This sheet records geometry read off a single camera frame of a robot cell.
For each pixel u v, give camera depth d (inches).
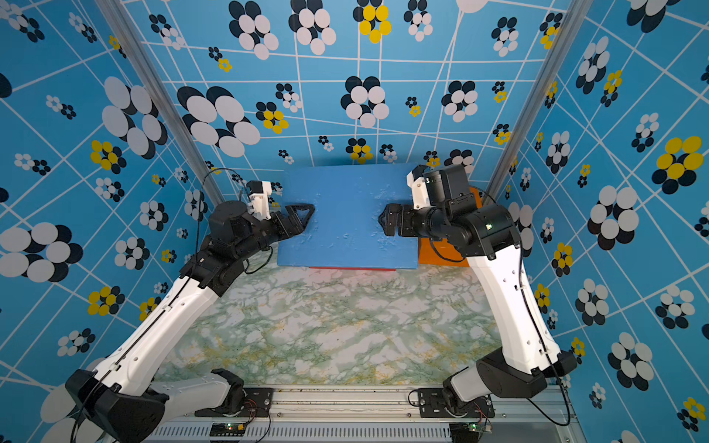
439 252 20.6
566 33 28.0
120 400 14.4
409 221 21.0
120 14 27.3
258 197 23.6
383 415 29.4
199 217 43.0
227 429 28.4
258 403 28.8
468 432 27.2
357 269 39.7
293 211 23.2
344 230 25.3
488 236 14.8
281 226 23.1
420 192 21.6
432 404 28.5
